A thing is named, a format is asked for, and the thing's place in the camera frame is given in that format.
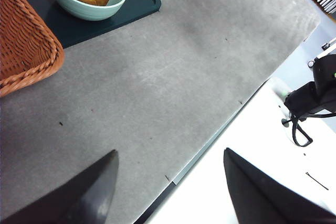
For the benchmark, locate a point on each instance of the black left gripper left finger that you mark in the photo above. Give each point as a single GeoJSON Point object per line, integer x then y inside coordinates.
{"type": "Point", "coordinates": [78, 200]}

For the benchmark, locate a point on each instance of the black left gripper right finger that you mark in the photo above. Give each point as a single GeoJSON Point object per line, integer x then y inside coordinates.
{"type": "Point", "coordinates": [262, 200]}

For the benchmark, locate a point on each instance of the brown wicker basket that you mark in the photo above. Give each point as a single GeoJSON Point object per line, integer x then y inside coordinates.
{"type": "Point", "coordinates": [23, 43]}

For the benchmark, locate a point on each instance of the black rectangular tray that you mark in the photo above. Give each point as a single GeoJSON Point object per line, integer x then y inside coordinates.
{"type": "Point", "coordinates": [131, 1]}

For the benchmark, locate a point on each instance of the thin black pin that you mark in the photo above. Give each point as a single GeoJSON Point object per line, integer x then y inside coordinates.
{"type": "Point", "coordinates": [316, 180]}

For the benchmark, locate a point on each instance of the white slatted vent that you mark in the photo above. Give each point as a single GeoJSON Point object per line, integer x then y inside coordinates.
{"type": "Point", "coordinates": [326, 1]}

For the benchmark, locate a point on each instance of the white stand leg with caster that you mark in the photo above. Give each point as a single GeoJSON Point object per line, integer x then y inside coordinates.
{"type": "Point", "coordinates": [324, 53]}

